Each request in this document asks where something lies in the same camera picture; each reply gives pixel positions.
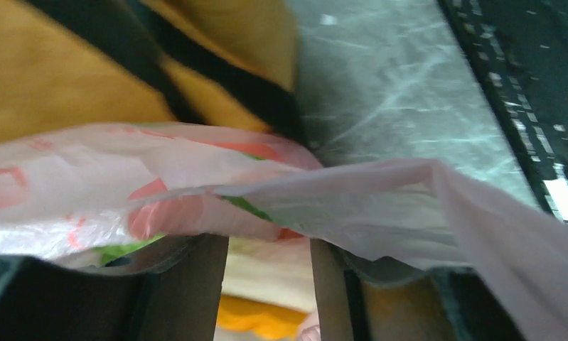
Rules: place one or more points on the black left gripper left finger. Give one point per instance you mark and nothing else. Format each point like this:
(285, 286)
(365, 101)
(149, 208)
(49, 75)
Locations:
(169, 290)

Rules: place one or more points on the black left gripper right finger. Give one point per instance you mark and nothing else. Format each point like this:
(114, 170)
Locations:
(386, 299)

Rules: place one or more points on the orange ruffled food piece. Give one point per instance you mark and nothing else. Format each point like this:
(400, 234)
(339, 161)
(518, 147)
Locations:
(264, 320)

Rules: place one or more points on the pink plastic bag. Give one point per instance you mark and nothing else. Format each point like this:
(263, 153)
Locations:
(117, 184)

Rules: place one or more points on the brown paper grocery bag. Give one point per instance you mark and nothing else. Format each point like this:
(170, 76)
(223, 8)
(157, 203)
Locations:
(220, 63)

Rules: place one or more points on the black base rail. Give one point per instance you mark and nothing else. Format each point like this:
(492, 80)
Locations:
(518, 51)

